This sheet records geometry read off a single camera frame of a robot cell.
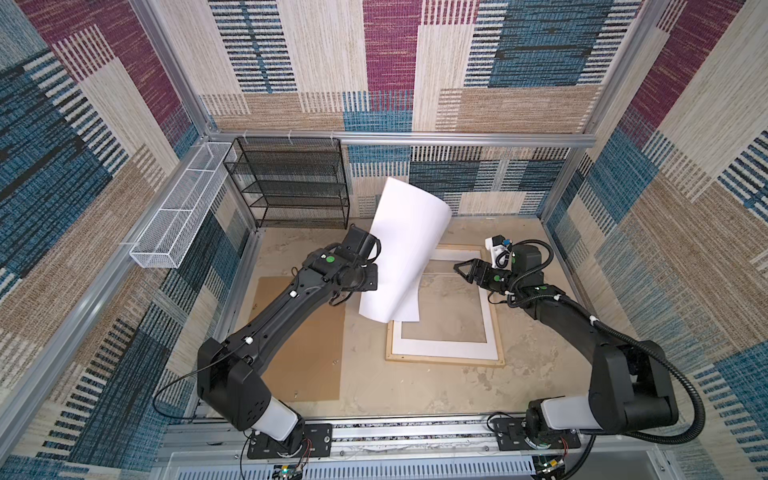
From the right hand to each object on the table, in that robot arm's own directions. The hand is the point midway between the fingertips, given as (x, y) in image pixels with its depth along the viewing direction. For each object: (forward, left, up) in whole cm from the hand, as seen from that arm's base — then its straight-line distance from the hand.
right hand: (462, 273), depth 86 cm
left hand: (-3, +25, +5) cm, 26 cm away
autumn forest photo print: (+14, +14, +5) cm, 21 cm away
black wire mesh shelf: (+40, +55, +3) cm, 68 cm away
